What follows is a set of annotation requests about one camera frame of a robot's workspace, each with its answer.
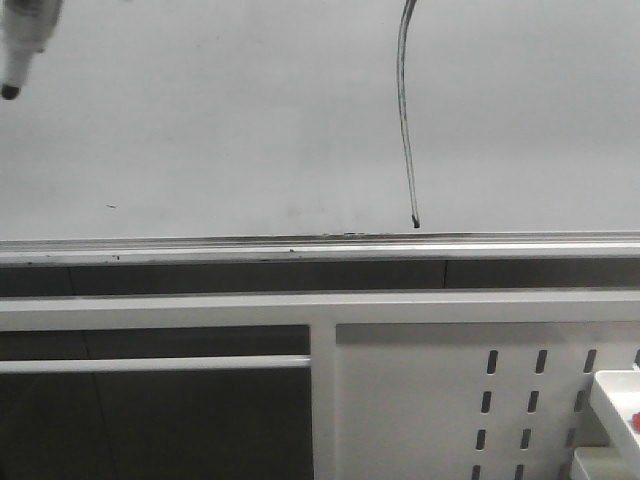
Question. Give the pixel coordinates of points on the white whiteboard marker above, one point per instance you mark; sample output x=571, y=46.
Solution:
x=26, y=27

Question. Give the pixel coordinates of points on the large whiteboard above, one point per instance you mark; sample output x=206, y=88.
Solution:
x=478, y=127

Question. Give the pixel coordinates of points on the white perforated metal panel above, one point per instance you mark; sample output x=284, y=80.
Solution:
x=471, y=401

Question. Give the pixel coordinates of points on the white plastic tray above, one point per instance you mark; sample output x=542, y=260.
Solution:
x=614, y=398

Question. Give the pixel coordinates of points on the white lower tray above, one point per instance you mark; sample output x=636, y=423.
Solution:
x=599, y=463

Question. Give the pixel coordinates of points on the small red object in tray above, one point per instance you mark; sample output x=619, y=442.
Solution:
x=635, y=422

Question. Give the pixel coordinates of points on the white metal stand frame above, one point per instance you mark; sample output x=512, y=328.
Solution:
x=212, y=387

